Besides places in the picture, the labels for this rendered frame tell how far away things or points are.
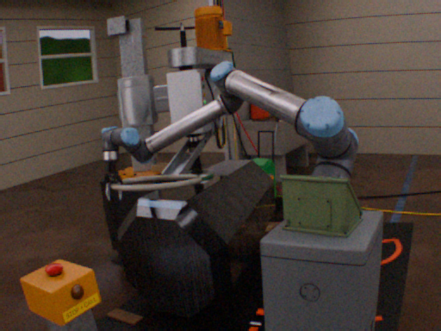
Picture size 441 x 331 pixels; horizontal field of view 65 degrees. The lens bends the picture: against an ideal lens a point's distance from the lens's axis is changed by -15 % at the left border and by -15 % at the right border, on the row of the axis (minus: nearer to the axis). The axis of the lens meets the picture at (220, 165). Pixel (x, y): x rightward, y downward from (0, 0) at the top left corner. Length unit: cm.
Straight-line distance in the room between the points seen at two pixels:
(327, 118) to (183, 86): 141
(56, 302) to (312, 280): 94
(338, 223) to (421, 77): 582
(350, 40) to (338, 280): 617
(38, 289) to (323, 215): 100
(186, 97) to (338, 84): 501
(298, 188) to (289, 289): 37
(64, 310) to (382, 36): 684
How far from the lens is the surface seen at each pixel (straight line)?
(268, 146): 545
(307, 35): 750
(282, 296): 150
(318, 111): 138
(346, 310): 144
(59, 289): 75
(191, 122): 194
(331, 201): 139
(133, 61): 325
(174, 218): 216
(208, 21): 325
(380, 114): 719
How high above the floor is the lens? 140
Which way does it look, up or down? 11 degrees down
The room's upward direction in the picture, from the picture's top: 6 degrees counter-clockwise
